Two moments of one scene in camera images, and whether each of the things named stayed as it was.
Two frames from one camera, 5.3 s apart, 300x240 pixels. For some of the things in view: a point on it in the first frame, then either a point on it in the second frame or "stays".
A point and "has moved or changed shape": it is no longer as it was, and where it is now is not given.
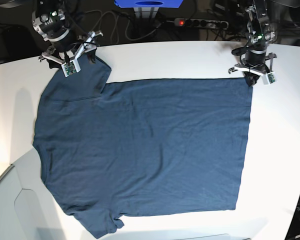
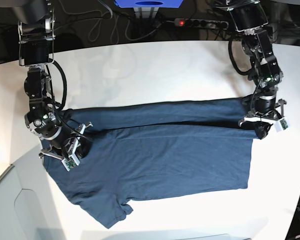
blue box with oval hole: x=148 y=3 stays
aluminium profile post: x=145 y=12 stays
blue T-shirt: x=109 y=149 has moved or changed shape
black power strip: x=199 y=23 stays
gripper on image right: x=256 y=61 -> x=265 y=109
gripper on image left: x=71 y=47 -> x=43 y=121
